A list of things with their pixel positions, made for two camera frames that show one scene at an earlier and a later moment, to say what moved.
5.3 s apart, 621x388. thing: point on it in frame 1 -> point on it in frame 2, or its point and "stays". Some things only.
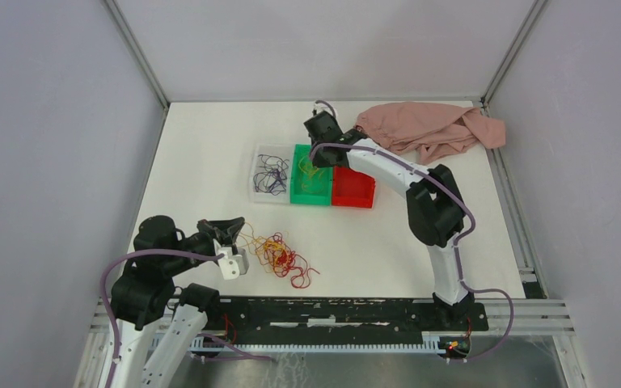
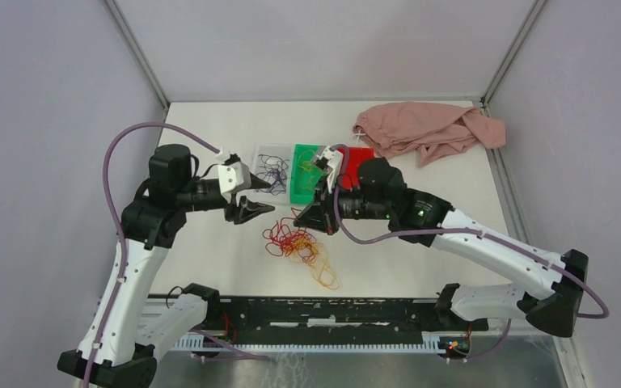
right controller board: x=455 y=347 stays
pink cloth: x=435 y=132 stays
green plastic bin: x=310 y=184 stays
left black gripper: x=217 y=229 -> x=246 y=210
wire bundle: x=276 y=256 -> x=289 y=238
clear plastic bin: x=271 y=181 stays
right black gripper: x=319 y=162 -> x=321 y=216
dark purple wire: x=273 y=180 stays
